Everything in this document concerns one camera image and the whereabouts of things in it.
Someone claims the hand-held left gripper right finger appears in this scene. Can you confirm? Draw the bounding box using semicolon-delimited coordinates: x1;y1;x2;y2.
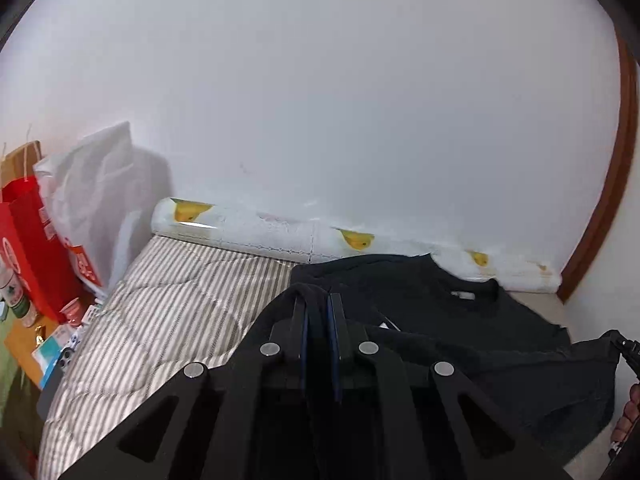
325;292;572;480

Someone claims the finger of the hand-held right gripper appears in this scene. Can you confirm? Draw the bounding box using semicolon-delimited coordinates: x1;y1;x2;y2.
605;329;640;379

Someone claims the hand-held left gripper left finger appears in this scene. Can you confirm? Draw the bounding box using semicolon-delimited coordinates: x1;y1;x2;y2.
57;296;308;480

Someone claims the black sweatshirt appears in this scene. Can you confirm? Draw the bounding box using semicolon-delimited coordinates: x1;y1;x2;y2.
240;254;623;480

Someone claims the white fruit-print roll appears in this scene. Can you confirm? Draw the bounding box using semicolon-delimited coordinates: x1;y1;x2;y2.
151;197;561;295

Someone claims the pink cup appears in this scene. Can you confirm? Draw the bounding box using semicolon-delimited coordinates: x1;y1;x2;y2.
59;297;85;324

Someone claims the blue and white box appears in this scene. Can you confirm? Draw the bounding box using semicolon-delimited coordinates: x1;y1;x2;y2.
31;332;77;388

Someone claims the white plastic bag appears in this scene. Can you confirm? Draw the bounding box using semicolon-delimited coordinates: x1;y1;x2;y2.
32;121;171;295

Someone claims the wooden nightstand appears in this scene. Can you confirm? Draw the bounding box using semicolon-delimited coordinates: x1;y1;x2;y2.
4;300;98;392

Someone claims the green-label bottle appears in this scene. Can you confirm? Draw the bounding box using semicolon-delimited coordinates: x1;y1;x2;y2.
0;265;39;329

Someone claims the green cloth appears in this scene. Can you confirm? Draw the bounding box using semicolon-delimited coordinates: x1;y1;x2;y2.
0;310;47;466

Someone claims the red paper bag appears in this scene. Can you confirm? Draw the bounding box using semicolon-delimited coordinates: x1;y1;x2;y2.
0;175;96;324

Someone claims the brown paper bag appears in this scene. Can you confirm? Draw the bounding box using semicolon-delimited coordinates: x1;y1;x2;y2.
0;140;44;202

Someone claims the wooden door frame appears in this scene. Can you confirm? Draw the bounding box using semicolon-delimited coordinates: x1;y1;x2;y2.
556;25;640;304

